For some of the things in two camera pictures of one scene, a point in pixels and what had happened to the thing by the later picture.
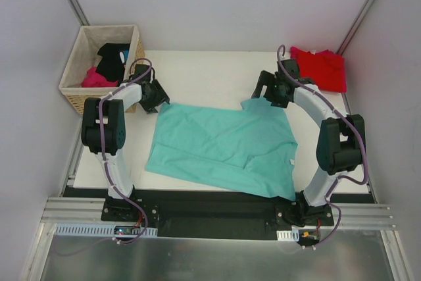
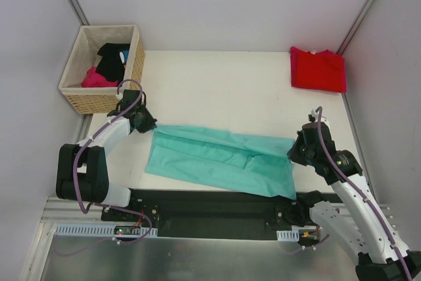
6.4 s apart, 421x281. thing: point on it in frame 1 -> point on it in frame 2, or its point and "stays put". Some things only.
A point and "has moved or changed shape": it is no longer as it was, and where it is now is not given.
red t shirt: (325, 68) stays put
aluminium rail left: (75, 210) stays put
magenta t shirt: (95, 79) stays put
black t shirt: (110, 66) stays put
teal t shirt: (253, 148) has moved or changed shape
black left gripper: (156, 97) -> (146, 123)
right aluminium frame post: (367, 8) stays put
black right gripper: (269, 88) -> (297, 152)
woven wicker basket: (85, 56) stays put
